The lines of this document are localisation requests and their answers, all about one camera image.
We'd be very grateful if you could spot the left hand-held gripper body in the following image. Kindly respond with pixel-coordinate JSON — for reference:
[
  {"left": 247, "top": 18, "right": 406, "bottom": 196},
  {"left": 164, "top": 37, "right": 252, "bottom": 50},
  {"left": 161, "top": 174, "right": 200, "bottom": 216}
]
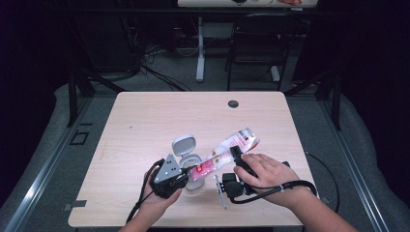
[{"left": 149, "top": 154, "right": 190, "bottom": 199}]

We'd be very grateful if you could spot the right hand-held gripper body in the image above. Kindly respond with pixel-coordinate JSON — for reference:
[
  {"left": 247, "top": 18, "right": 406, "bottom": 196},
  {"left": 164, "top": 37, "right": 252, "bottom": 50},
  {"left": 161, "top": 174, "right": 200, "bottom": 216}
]
[{"left": 215, "top": 172, "right": 255, "bottom": 210}]

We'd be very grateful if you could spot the red and white sugar bag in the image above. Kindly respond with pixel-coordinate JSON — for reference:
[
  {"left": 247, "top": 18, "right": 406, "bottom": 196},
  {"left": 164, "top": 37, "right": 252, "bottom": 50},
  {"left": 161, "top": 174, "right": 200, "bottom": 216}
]
[{"left": 189, "top": 128, "right": 261, "bottom": 182}]

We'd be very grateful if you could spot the clear jar with white lid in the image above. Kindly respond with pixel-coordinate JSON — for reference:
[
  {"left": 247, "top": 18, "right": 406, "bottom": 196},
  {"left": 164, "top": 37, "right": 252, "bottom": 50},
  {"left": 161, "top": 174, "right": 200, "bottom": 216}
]
[{"left": 171, "top": 133, "right": 207, "bottom": 191}]

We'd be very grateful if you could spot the person's left hand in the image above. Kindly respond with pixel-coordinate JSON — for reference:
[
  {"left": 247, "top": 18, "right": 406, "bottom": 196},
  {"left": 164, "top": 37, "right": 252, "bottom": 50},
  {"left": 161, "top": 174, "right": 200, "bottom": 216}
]
[{"left": 139, "top": 175, "right": 183, "bottom": 218}]

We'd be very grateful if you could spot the person's right hand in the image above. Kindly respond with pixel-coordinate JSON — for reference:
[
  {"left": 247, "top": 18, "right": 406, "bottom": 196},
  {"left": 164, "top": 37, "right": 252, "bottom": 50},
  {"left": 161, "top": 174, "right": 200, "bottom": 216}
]
[{"left": 234, "top": 153, "right": 306, "bottom": 209}]

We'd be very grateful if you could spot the white desk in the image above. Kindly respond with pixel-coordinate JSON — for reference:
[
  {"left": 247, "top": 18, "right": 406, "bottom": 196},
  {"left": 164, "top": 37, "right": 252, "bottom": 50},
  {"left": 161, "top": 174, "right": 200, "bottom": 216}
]
[{"left": 177, "top": 0, "right": 320, "bottom": 83}]

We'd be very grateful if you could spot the black folding chair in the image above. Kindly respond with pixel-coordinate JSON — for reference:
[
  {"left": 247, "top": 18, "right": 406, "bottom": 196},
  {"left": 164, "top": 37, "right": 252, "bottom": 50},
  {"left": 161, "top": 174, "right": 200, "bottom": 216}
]
[{"left": 224, "top": 13, "right": 303, "bottom": 92}]

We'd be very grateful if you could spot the dark curtain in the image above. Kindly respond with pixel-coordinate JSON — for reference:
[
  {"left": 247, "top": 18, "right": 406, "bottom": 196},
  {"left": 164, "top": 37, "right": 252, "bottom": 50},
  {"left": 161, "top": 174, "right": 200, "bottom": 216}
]
[
  {"left": 0, "top": 0, "right": 76, "bottom": 197},
  {"left": 296, "top": 0, "right": 410, "bottom": 194}
]

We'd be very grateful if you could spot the right hand-held gripper black cable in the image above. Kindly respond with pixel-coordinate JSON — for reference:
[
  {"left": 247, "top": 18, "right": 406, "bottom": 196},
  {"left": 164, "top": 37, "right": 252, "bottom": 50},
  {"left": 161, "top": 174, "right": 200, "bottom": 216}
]
[{"left": 229, "top": 151, "right": 341, "bottom": 216}]

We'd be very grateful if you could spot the hand-held gripper black cable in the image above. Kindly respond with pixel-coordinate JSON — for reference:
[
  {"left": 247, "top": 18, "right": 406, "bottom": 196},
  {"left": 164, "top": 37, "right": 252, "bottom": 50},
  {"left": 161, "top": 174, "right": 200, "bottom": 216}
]
[
  {"left": 125, "top": 158, "right": 165, "bottom": 224},
  {"left": 229, "top": 151, "right": 341, "bottom": 216}
]

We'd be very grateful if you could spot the left hand-held gripper black cable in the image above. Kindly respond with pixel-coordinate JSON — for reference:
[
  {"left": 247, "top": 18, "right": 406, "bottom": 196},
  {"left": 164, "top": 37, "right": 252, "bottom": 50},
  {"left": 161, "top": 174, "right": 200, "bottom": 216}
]
[{"left": 125, "top": 158, "right": 165, "bottom": 224}]

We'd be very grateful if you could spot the bundle of floor cables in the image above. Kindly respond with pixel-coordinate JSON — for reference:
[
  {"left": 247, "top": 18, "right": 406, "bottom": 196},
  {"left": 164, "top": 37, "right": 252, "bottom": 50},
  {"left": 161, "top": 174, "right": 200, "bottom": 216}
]
[{"left": 122, "top": 15, "right": 193, "bottom": 93}]

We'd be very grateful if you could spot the aluminium floor rail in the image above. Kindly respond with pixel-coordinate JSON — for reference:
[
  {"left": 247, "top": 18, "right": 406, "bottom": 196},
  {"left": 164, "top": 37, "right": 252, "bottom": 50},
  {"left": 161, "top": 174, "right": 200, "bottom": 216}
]
[
  {"left": 3, "top": 96, "right": 95, "bottom": 232},
  {"left": 317, "top": 96, "right": 392, "bottom": 232}
]

